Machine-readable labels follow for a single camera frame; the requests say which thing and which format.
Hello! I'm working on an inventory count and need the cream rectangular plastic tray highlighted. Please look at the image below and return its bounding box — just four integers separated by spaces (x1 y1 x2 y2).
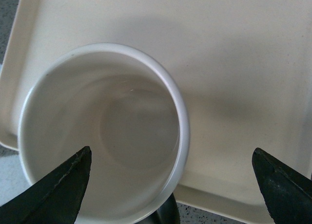
0 0 312 224

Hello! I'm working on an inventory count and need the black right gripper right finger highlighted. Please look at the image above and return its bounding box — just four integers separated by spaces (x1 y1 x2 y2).
252 148 312 224

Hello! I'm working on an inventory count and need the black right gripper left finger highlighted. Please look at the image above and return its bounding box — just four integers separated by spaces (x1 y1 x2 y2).
0 146 92 224

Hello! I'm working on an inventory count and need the white smiley mug black handle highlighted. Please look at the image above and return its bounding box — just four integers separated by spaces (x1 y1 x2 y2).
18 43 190 224

